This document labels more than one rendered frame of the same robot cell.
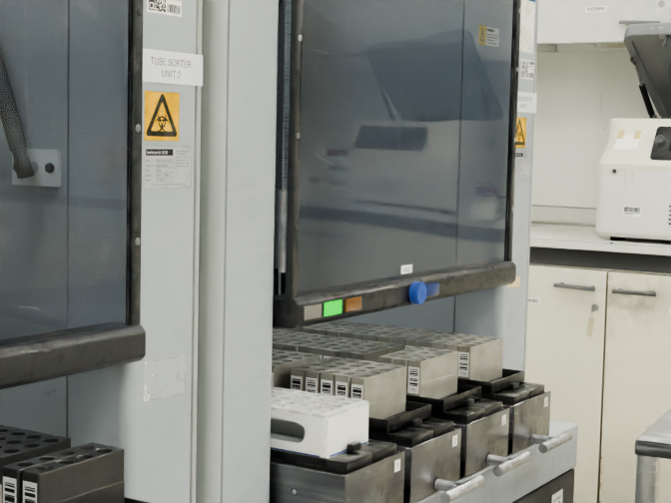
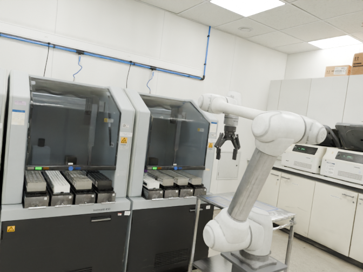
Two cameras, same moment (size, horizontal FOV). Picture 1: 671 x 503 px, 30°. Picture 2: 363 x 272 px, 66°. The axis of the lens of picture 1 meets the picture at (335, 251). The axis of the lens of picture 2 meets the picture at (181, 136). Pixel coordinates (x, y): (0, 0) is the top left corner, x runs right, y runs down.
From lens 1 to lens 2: 1.29 m
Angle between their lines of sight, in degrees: 25
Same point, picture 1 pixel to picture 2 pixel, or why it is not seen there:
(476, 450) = (182, 194)
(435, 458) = (171, 192)
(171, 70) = (126, 134)
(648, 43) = not seen: hidden behind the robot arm
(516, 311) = (208, 174)
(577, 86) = not seen: hidden behind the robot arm
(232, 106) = (137, 139)
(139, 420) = (116, 177)
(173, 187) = (125, 149)
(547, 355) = (268, 188)
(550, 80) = not seen: hidden behind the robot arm
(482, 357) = (195, 181)
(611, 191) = (283, 156)
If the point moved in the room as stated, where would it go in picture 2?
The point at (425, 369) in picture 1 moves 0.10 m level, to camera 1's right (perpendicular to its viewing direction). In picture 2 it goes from (179, 180) to (189, 182)
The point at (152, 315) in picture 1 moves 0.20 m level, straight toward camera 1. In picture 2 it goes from (120, 164) to (105, 168)
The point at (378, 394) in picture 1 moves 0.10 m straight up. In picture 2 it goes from (166, 182) to (167, 170)
